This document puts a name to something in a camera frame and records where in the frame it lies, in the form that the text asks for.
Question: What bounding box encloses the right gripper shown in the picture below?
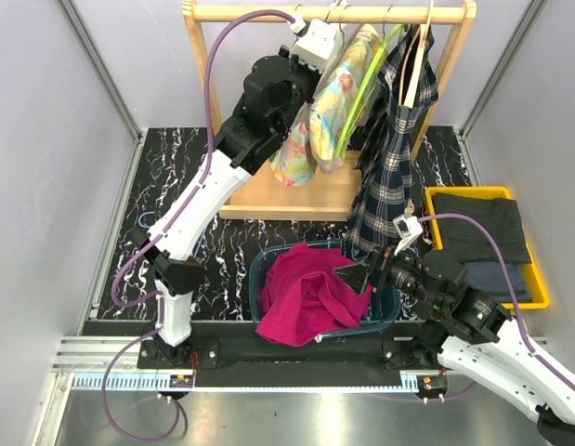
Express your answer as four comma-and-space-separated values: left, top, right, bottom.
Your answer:
332, 235, 445, 309

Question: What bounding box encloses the magenta pleated skirt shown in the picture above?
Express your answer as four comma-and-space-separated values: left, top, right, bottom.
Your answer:
256, 243, 372, 347

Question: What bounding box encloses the grey plastic hanger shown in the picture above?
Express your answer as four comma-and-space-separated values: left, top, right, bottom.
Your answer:
324, 0, 353, 65

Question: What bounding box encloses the light blue plastic hanger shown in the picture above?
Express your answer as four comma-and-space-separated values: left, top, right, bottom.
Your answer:
137, 210, 208, 260

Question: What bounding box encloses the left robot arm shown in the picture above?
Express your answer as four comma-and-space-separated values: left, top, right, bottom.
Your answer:
133, 46, 336, 368

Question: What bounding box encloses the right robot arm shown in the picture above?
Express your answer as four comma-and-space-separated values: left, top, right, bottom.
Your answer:
333, 248, 575, 445

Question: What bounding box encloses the pastel floral skirt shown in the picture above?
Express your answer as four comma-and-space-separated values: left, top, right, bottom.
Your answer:
270, 24, 382, 187

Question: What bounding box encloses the navy plaid skirt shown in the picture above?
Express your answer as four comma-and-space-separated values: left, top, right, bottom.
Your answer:
342, 25, 438, 260

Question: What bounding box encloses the lime green plastic hanger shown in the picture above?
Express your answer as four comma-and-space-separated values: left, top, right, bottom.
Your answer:
333, 24, 409, 161

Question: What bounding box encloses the wooden hanger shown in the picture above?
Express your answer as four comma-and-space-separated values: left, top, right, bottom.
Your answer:
402, 0, 434, 108

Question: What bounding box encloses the teal transparent plastic basin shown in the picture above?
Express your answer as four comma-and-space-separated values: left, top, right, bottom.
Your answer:
249, 239, 401, 343

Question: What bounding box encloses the black knitted cloth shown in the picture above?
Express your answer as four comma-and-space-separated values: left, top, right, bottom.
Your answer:
433, 193, 531, 264

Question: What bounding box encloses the wooden clothes rack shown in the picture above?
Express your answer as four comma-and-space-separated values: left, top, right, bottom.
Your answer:
182, 1, 477, 221

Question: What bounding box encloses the dark blue folded cloth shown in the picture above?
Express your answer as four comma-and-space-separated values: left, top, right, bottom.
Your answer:
464, 261, 532, 303

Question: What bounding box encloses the yellow plastic tray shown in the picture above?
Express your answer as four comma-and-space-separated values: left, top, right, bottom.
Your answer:
424, 186, 550, 310

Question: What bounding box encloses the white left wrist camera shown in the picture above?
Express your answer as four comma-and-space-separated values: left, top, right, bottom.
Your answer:
290, 19, 344, 73

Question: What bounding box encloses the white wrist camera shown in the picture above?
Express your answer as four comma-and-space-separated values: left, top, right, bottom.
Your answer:
290, 19, 344, 73
393, 213, 424, 256

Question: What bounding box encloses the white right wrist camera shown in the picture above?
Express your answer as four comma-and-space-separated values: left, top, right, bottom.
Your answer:
393, 213, 424, 256

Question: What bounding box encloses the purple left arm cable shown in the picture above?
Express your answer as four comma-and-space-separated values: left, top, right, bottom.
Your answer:
100, 9, 297, 441

